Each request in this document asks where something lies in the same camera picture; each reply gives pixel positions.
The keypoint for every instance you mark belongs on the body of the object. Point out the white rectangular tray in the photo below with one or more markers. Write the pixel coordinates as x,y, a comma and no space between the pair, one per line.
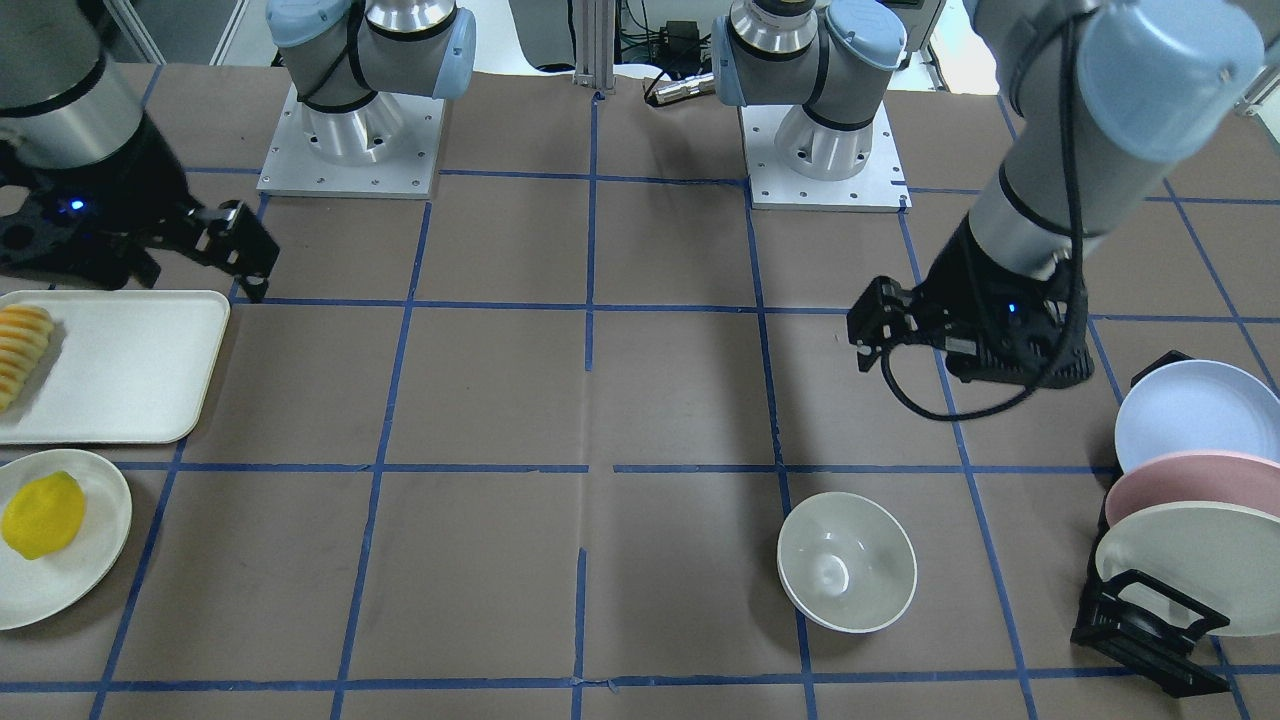
126,367

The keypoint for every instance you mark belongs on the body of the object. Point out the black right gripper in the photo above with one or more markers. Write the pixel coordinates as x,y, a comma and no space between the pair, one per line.
142,178

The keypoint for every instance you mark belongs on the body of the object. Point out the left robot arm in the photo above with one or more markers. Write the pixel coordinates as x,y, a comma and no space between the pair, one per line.
1113,94

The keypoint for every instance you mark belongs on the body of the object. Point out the pink plate in rack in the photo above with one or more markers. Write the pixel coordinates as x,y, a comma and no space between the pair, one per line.
1201,476

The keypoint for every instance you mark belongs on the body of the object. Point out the white ceramic bowl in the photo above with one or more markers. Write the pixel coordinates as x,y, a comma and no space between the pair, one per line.
846,563

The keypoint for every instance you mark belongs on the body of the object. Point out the aluminium frame post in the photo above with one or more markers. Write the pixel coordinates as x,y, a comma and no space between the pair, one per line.
594,36

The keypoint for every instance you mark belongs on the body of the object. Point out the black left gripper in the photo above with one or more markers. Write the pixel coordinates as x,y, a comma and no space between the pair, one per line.
957,283

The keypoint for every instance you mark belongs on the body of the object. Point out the black plate rack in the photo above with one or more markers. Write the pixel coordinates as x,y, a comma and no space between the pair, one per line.
1149,627

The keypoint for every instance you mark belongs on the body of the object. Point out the yellow lemon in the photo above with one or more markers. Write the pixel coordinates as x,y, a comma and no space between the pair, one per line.
44,515

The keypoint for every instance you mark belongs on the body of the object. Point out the light blue plate in rack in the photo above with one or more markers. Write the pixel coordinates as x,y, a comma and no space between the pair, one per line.
1196,405

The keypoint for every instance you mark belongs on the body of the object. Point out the white flat plate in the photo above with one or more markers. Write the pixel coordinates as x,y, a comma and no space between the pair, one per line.
34,590

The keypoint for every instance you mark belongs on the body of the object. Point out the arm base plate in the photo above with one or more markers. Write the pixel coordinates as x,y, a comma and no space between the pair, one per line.
385,150
826,160

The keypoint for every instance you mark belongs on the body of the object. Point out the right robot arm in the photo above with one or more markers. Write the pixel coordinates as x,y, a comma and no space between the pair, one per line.
66,105

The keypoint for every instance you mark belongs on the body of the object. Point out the cream plate in rack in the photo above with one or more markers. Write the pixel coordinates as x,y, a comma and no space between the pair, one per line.
1224,556

